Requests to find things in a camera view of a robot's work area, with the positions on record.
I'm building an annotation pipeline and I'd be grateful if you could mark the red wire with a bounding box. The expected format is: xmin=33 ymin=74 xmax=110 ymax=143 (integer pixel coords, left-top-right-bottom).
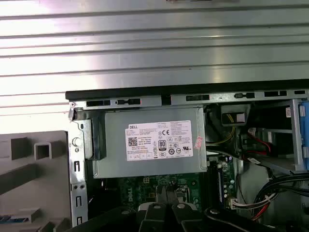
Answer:
xmin=255 ymin=137 xmax=271 ymax=153

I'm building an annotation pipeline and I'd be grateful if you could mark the black cable bundle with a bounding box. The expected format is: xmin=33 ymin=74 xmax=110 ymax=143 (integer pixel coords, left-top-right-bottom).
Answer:
xmin=253 ymin=173 xmax=309 ymax=220

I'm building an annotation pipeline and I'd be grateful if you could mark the green motherboard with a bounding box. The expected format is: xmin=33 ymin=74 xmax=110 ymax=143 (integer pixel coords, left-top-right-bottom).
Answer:
xmin=101 ymin=154 xmax=239 ymax=219

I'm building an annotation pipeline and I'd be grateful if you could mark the grey power supply unit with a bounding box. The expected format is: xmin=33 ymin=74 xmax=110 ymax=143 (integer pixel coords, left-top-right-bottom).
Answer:
xmin=93 ymin=106 xmax=208 ymax=179

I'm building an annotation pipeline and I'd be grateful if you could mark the black open PC case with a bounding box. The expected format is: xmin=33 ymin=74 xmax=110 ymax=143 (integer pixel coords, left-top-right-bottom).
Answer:
xmin=65 ymin=84 xmax=309 ymax=232

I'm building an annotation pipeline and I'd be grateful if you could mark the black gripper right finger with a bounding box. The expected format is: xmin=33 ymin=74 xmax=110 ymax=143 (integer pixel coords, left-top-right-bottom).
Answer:
xmin=166 ymin=188 xmax=276 ymax=232

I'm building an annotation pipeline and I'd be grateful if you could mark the black RAM slot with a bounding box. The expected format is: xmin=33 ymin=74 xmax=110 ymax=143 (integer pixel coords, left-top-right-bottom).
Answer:
xmin=207 ymin=157 xmax=219 ymax=204

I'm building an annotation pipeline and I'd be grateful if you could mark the grey metal drive cage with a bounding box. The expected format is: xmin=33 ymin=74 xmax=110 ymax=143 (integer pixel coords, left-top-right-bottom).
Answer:
xmin=239 ymin=98 xmax=309 ymax=176

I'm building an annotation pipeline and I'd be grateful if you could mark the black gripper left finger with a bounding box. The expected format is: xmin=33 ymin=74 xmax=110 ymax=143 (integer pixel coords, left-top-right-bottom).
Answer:
xmin=71 ymin=185 xmax=169 ymax=232

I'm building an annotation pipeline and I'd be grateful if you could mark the white power supply label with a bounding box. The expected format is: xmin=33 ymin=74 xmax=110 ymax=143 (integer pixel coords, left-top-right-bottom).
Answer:
xmin=125 ymin=120 xmax=193 ymax=161

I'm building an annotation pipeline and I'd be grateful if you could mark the grey parts rack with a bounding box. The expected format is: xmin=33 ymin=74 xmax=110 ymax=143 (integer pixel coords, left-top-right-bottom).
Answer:
xmin=0 ymin=130 xmax=73 ymax=232

